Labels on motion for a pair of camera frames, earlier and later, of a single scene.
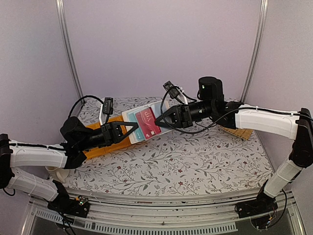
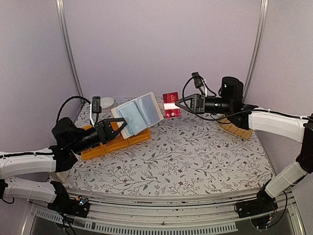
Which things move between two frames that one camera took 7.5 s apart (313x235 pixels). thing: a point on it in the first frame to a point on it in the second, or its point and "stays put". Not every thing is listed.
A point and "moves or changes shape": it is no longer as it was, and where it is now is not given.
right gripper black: (182, 116) to (200, 97)
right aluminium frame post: (262, 19) stays put
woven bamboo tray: (243, 133) stays put
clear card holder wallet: (146, 117) moves or changes shape
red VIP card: (146, 119) moves or changes shape
